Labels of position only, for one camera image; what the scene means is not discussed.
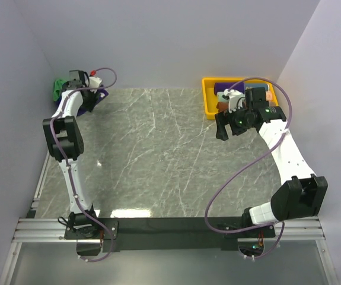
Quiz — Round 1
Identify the black base beam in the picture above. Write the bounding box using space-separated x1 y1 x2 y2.
63 217 276 258

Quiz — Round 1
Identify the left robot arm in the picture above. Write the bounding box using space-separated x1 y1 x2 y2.
42 70 104 239

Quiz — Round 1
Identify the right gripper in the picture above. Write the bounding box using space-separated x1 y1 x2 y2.
215 103 254 141

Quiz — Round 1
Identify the purple towel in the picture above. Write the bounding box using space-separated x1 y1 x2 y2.
77 89 109 116
213 82 245 96

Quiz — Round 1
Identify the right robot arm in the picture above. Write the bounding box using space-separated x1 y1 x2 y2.
215 87 328 237

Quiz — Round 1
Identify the green towel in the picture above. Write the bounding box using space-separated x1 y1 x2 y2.
52 78 67 103

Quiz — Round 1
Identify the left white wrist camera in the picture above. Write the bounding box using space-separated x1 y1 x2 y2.
89 76 103 90

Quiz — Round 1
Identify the rolled purple towel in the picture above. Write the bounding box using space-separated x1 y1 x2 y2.
213 82 245 96

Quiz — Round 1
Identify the rolled pink printed towel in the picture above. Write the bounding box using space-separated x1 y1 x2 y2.
266 91 274 102

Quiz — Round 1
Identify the rolled brown towel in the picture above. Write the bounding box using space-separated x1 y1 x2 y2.
216 102 229 113

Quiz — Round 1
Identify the rolled mint towel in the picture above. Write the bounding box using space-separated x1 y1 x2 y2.
216 91 230 103

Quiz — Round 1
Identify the yellow plastic tray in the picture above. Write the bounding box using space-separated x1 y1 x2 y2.
202 77 279 120

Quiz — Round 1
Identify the aluminium rail frame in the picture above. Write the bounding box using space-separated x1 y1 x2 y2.
0 154 340 285

